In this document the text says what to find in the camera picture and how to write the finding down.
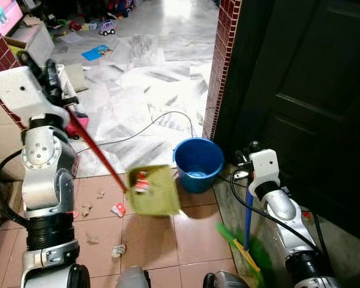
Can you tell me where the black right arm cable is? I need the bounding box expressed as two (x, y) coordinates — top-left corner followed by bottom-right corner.
(230, 171), (328, 259)

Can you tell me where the television with pink picture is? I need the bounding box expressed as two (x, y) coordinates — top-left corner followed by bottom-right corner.
(0, 0), (23, 38)

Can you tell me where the green dustpan with red handle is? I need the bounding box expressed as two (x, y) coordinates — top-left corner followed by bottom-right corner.
(66, 107), (182, 218)

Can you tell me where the blue picture book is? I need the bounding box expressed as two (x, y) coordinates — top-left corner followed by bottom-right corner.
(81, 44), (113, 62)

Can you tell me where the white low cabinet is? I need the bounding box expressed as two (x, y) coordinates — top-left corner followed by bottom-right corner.
(5, 23), (56, 65)

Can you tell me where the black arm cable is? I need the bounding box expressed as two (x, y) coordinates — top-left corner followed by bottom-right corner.
(230, 171), (328, 259)
(0, 149), (25, 227)

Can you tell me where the purple toy car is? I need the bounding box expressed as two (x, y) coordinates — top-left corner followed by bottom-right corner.
(98, 20), (117, 35)

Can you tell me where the red white crumpled wrapper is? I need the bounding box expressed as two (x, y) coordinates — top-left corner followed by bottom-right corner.
(134, 171), (151, 194)

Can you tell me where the dark wooden door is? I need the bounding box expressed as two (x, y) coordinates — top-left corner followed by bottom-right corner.
(215, 0), (360, 242)

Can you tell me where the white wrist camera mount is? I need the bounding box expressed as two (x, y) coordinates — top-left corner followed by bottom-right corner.
(0, 66), (56, 128)
(249, 149), (281, 196)

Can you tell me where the red cloth bag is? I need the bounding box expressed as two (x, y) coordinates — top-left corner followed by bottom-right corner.
(66, 111), (89, 137)

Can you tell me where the grey left robot leg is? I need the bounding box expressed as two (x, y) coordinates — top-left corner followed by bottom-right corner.
(116, 266), (151, 288)

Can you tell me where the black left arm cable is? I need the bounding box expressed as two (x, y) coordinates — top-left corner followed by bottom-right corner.
(0, 149), (25, 227)

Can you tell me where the grey robot leg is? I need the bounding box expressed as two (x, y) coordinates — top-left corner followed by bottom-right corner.
(116, 266), (151, 288)
(203, 271), (250, 288)

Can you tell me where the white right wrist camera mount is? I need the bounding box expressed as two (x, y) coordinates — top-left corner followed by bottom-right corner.
(249, 149), (281, 196)

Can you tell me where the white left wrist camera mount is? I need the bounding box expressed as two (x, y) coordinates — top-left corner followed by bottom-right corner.
(0, 66), (56, 128)

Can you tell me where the red white flat wrapper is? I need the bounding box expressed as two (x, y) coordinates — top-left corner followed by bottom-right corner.
(111, 203), (127, 218)

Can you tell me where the grey right robot leg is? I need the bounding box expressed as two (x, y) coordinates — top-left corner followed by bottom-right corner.
(203, 271), (250, 288)

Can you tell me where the thin black floor cable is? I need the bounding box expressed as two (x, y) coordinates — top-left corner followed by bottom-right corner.
(77, 110), (196, 154)

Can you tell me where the blue plastic bucket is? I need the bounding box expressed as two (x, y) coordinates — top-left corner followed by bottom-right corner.
(173, 138), (225, 194)

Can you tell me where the white crumpled paper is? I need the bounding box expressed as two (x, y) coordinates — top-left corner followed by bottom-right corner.
(112, 244), (127, 259)

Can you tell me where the olive green cushion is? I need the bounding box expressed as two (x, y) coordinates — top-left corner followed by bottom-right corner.
(65, 63), (89, 92)

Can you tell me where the green broom with blue handle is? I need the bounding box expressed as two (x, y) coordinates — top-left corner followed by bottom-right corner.
(216, 187), (269, 288)

